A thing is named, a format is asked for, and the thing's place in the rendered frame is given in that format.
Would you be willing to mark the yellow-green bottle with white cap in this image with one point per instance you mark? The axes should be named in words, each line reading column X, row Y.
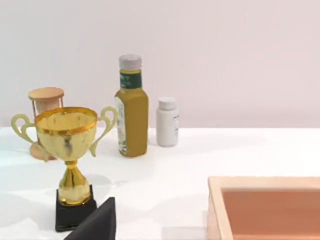
column 132, row 120

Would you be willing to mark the shallow salmon-coloured box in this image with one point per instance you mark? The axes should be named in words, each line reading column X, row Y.
column 270, row 210

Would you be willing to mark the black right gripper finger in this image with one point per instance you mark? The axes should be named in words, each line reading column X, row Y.
column 102, row 223

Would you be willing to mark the gold trophy with black base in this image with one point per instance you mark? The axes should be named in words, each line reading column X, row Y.
column 67, row 140

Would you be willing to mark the wooden hourglass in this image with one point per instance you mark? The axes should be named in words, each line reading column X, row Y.
column 43, row 100

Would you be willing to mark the small white bottle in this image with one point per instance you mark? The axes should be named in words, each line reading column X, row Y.
column 167, row 125

